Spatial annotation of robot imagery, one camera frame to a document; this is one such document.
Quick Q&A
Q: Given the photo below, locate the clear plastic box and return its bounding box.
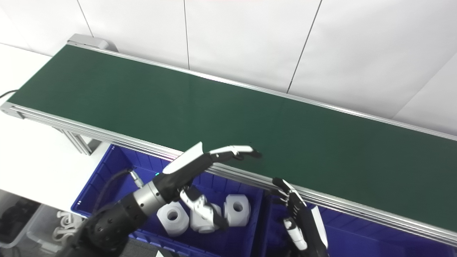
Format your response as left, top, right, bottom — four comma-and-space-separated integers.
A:
27, 204, 77, 254

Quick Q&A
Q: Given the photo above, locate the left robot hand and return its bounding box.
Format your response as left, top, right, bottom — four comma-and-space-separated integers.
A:
154, 142, 263, 231

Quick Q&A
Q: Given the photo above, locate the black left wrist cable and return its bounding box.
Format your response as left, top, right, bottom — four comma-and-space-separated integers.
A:
95, 168, 145, 215

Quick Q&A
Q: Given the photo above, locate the green conveyor belt aluminium frame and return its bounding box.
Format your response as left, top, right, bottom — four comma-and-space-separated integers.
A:
0, 43, 457, 248

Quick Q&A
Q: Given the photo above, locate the dark clutter under table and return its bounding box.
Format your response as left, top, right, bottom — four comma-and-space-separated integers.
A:
0, 197, 40, 248

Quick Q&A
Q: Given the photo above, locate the white plastic block with hole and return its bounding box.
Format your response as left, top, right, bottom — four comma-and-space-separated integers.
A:
157, 202, 190, 237
224, 194, 251, 227
189, 200, 222, 234

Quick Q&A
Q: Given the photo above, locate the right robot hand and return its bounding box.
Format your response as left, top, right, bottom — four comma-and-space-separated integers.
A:
271, 177, 329, 257

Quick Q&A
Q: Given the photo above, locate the blue plastic bin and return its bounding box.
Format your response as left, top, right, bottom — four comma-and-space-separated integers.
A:
71, 144, 266, 257
259, 191, 457, 257

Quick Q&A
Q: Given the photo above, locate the aluminium conveyor leg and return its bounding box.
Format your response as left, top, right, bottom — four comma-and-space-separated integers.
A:
54, 128, 102, 156

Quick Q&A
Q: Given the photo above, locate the grey conveyor motor housing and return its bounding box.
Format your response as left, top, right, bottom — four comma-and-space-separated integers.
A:
67, 34, 118, 52

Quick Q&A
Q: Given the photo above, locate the white coiled cord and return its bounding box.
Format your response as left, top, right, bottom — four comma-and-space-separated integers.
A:
53, 211, 84, 246

